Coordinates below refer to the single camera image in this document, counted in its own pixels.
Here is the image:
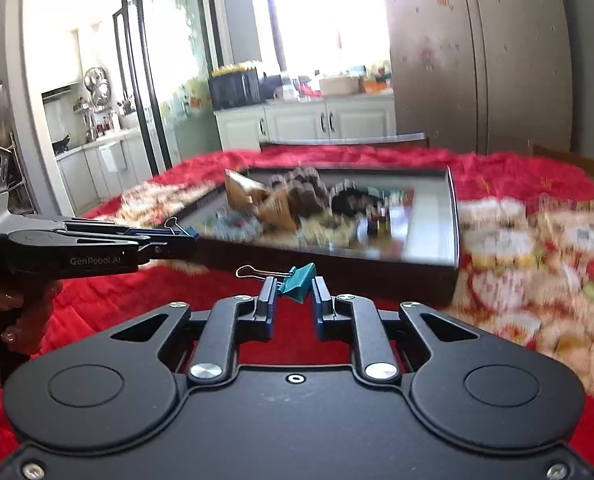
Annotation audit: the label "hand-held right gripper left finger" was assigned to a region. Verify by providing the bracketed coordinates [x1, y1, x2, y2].
[112, 277, 278, 387]

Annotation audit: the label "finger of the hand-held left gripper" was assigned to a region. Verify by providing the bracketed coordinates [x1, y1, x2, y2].
[64, 216, 200, 242]
[137, 236, 198, 266]

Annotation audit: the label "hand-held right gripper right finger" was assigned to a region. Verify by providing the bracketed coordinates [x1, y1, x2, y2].
[310, 276, 478, 387]

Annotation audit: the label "blue binder clip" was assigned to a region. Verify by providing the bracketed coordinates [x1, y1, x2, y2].
[164, 216, 200, 241]

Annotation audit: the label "teal binder clip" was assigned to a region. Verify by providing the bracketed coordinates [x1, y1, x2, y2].
[236, 263, 318, 304]

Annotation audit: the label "black shallow box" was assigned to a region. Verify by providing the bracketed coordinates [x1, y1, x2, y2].
[164, 165, 462, 307]

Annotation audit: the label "blue crochet scrunchie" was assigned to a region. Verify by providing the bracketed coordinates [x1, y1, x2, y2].
[212, 210, 262, 239]

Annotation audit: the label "cream crochet scrunchie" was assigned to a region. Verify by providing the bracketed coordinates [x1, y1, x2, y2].
[302, 217, 358, 249]

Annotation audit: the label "brown triangular packet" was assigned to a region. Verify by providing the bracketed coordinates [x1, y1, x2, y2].
[257, 187, 300, 231]
[224, 170, 270, 211]

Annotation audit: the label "black white scrunchie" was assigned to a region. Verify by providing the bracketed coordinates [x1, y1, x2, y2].
[329, 185, 378, 221]

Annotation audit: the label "small brown knitted shoes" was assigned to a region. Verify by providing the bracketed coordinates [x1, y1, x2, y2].
[271, 167, 322, 196]

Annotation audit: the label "person's left hand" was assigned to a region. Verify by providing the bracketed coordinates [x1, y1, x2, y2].
[0, 277, 65, 358]

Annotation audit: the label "white kitchen counter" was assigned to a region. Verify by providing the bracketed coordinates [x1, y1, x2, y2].
[54, 127, 152, 211]

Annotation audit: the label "white hanging bin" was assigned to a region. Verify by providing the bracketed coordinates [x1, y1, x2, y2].
[99, 141, 128, 172]

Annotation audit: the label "steel pot lids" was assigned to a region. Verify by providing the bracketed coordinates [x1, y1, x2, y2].
[83, 65, 112, 106]

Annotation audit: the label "black microwave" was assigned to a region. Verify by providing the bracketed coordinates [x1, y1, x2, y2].
[208, 69, 262, 111]

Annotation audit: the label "wooden chair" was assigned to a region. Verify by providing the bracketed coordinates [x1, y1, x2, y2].
[259, 132, 430, 154]
[532, 145, 594, 182]

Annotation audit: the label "black framed glass door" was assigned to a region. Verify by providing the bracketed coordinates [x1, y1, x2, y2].
[112, 0, 238, 176]

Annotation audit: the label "white cabinet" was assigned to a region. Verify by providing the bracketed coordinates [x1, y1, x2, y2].
[214, 95, 396, 151]

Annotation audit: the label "yellow fringed cloth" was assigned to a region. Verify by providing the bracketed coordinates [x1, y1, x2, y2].
[209, 60, 262, 78]

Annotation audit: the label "red printed blanket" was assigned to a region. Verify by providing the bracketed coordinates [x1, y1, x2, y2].
[0, 147, 594, 461]

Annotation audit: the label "white container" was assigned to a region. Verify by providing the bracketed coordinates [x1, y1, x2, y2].
[319, 76, 362, 96]

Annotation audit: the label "bright window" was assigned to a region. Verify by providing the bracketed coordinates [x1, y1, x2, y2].
[264, 0, 392, 81]

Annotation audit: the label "silver refrigerator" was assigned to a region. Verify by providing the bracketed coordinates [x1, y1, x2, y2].
[377, 0, 578, 156]

